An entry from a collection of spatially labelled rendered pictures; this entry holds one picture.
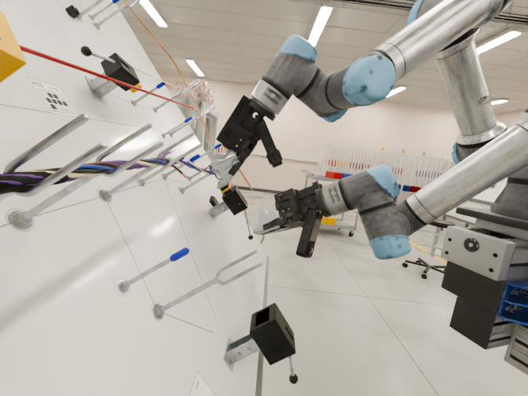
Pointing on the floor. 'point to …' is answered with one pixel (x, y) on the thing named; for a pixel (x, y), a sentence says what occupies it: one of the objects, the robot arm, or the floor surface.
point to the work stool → (433, 247)
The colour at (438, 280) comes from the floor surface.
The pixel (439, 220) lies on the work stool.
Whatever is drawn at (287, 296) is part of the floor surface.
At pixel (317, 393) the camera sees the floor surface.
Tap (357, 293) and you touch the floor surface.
